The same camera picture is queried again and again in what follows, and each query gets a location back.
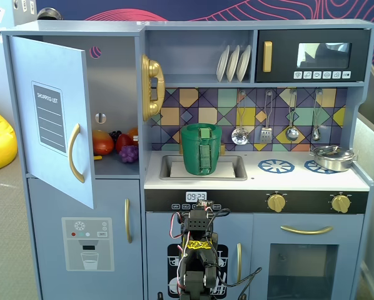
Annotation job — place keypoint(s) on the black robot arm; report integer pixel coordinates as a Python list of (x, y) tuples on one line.
[(198, 223)]

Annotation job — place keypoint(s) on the blue dishwasher door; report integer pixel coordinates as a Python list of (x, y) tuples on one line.
[(157, 228)]

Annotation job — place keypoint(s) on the blue oven door with window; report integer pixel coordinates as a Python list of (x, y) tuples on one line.
[(262, 250)]

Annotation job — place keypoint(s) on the blue fridge door water dispenser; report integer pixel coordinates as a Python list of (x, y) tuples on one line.
[(49, 200)]

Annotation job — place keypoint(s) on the black toy microwave door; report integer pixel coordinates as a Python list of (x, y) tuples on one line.
[(284, 37)]

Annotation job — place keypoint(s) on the light blue cupboard door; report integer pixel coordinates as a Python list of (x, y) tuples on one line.
[(21, 125)]

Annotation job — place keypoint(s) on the green plastic cup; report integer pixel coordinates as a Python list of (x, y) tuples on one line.
[(191, 150)]

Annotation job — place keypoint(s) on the gold toy faucet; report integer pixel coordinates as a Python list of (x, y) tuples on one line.
[(222, 150)]

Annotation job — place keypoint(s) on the grey toy sink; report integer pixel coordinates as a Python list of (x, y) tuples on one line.
[(230, 175)]

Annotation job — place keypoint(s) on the metal skimmer spoon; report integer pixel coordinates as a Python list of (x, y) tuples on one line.
[(239, 137)]

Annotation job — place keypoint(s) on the orange toy fruit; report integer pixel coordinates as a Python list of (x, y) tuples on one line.
[(133, 133)]

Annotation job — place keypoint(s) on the purple toy grapes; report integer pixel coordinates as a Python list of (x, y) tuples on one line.
[(129, 154)]

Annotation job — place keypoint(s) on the red toy fruit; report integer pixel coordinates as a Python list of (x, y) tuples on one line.
[(124, 142)]

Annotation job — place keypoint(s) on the dark toy grapes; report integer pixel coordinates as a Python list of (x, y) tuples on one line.
[(115, 135)]

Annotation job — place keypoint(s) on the metal slotted spatula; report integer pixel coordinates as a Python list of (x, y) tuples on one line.
[(266, 135)]

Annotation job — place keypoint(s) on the orange red toy mango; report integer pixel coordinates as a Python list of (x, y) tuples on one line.
[(102, 143)]

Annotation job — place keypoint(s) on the yellow toy fruit piece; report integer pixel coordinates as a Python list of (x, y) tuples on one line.
[(98, 157)]

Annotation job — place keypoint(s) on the gold toy telephone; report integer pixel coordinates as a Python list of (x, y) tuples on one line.
[(152, 67)]

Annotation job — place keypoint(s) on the white toy plate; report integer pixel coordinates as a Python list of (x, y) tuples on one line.
[(232, 65), (221, 64), (244, 64)]

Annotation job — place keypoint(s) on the yellow tape strip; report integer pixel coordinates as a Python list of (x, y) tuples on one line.
[(199, 245)]

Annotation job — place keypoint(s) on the gold stove knob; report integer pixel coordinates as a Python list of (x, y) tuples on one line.
[(340, 203), (276, 202)]

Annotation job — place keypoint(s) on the metal ladle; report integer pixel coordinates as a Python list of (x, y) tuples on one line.
[(292, 133)]

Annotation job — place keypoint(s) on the blue toy kitchen unit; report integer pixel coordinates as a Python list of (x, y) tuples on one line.
[(199, 28)]

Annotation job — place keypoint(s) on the steel pot with lid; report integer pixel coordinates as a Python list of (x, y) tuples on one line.
[(332, 159)]

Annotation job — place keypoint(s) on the grey partition panel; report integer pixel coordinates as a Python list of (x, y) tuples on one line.
[(373, 150)]

